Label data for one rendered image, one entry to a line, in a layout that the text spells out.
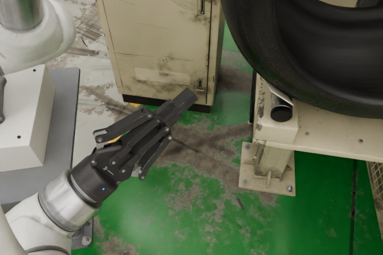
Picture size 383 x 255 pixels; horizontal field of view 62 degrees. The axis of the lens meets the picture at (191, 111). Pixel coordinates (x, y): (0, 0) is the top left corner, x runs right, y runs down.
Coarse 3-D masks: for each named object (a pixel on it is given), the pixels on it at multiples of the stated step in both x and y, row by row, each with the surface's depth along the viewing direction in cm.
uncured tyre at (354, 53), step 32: (224, 0) 52; (256, 0) 47; (288, 0) 76; (256, 32) 51; (288, 32) 77; (320, 32) 79; (352, 32) 78; (256, 64) 58; (288, 64) 54; (320, 64) 74; (352, 64) 75; (320, 96) 59; (352, 96) 58
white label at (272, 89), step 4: (268, 84) 62; (272, 88) 62; (276, 88) 64; (272, 92) 60; (276, 92) 61; (280, 92) 63; (280, 96) 61; (284, 96) 63; (284, 100) 61; (288, 100) 62; (292, 104) 62
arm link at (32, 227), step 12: (24, 204) 50; (36, 204) 49; (12, 216) 49; (24, 216) 48; (36, 216) 48; (48, 216) 49; (12, 228) 47; (24, 228) 47; (36, 228) 47; (48, 228) 48; (60, 228) 49; (24, 240) 45; (36, 240) 46; (48, 240) 47; (60, 240) 48
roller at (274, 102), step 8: (272, 96) 68; (288, 96) 67; (272, 104) 67; (280, 104) 65; (288, 104) 66; (272, 112) 66; (280, 112) 65; (288, 112) 65; (280, 120) 67; (288, 120) 67
